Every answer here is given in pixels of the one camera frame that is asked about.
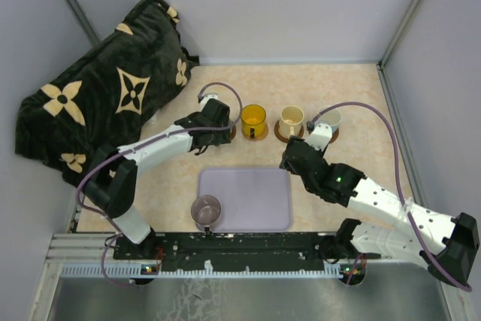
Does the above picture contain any dark wooden coaster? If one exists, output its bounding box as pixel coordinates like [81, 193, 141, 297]
[230, 125, 237, 141]
[330, 129, 340, 144]
[274, 120, 305, 144]

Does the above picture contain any yellow glass mug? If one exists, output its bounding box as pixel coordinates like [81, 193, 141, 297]
[241, 104, 267, 140]

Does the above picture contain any woven rattan coaster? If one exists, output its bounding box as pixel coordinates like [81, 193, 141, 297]
[241, 123, 269, 141]

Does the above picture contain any white mug blue handle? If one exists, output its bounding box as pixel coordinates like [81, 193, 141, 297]
[315, 108, 342, 132]

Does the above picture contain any cream mug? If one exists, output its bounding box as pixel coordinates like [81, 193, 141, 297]
[279, 105, 304, 138]

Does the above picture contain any purple glass mug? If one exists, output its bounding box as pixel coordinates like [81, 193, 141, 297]
[190, 195, 222, 234]

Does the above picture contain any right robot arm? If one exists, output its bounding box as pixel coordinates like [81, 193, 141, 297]
[280, 137, 479, 291]

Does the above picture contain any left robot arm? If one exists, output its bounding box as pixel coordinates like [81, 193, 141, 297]
[79, 96, 232, 259]

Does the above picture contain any lavender plastic tray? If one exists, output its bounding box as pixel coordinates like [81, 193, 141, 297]
[198, 167, 292, 232]

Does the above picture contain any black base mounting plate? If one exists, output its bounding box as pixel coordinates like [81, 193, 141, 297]
[113, 232, 358, 272]

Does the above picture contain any black floral plush blanket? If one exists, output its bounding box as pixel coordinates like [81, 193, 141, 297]
[15, 0, 198, 185]

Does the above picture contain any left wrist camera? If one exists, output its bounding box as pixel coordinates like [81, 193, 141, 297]
[198, 93, 219, 107]

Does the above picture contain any aluminium frame rail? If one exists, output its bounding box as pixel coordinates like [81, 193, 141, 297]
[45, 230, 455, 280]

